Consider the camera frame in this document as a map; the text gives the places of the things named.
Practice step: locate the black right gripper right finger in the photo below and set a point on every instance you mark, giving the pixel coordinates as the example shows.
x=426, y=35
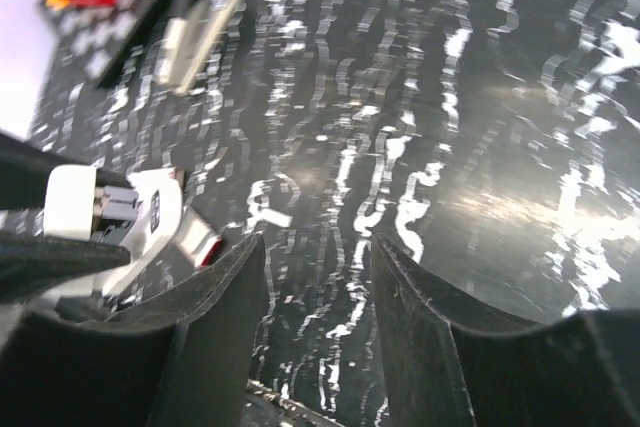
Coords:
x=450, y=359

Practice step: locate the black white chessboard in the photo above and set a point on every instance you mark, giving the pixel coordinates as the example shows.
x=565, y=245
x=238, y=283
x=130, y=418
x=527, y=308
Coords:
x=99, y=38

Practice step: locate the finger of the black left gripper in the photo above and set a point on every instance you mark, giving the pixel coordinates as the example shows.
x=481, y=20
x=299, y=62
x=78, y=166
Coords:
x=25, y=171
x=32, y=265

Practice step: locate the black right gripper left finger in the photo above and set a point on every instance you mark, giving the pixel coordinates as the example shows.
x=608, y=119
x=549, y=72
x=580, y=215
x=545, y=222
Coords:
x=181, y=358

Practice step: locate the red white staple box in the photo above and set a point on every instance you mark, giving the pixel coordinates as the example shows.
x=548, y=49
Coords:
x=162, y=219

